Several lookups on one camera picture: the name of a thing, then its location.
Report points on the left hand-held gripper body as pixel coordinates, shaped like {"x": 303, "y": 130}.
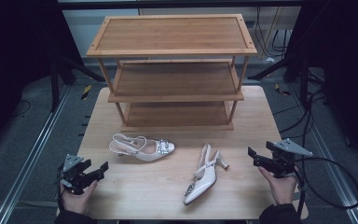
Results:
{"x": 74, "y": 179}

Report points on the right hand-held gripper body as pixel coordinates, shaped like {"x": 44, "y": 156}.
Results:
{"x": 284, "y": 161}

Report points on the white slingback high-heeled shoe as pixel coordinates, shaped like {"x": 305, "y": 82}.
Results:
{"x": 149, "y": 153}
{"x": 203, "y": 184}

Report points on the three-tier wooden shoe rack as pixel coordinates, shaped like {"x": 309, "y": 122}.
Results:
{"x": 174, "y": 34}

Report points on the person's left hand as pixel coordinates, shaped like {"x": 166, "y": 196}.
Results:
{"x": 77, "y": 202}

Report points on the person's right hand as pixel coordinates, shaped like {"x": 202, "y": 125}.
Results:
{"x": 281, "y": 188}

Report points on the yellow black floor tape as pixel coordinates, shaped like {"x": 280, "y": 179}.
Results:
{"x": 86, "y": 92}
{"x": 282, "y": 90}

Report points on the black metal stand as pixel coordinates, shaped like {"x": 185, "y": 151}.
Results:
{"x": 304, "y": 81}
{"x": 54, "y": 84}

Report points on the dark curtain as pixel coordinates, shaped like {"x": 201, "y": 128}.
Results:
{"x": 12, "y": 62}
{"x": 348, "y": 77}

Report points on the aluminium floor rail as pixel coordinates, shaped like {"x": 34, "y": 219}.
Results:
{"x": 341, "y": 186}
{"x": 31, "y": 155}

